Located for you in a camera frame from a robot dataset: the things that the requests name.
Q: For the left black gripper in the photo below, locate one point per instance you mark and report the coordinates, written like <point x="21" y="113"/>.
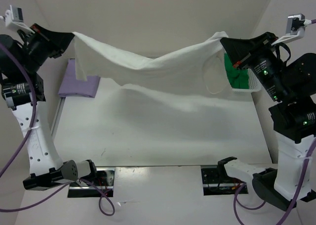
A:
<point x="57" y="42"/>

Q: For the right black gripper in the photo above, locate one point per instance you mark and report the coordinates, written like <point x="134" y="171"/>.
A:
<point x="242" y="51"/>

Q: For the cream white t shirt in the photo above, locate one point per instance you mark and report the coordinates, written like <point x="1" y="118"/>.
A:
<point x="180" y="72"/>

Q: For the purple t shirt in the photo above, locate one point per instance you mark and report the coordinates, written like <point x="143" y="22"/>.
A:
<point x="70" y="86"/>

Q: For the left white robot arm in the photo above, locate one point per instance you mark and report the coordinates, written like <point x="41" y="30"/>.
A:
<point x="23" y="91"/>

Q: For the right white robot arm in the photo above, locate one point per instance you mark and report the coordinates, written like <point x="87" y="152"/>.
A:
<point x="291" y="86"/>

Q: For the green t shirt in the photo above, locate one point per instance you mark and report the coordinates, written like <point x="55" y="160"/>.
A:
<point x="235" y="74"/>

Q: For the white plastic basket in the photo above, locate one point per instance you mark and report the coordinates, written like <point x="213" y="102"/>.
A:
<point x="254" y="84"/>

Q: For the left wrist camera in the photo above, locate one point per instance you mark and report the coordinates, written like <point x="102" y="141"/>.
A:
<point x="14" y="20"/>

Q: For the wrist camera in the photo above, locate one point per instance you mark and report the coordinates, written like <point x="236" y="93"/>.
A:
<point x="295" y="28"/>
<point x="14" y="20"/>

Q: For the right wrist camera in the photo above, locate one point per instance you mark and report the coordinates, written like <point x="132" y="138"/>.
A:
<point x="295" y="28"/>

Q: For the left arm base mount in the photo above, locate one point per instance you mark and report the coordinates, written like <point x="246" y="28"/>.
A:
<point x="104" y="180"/>

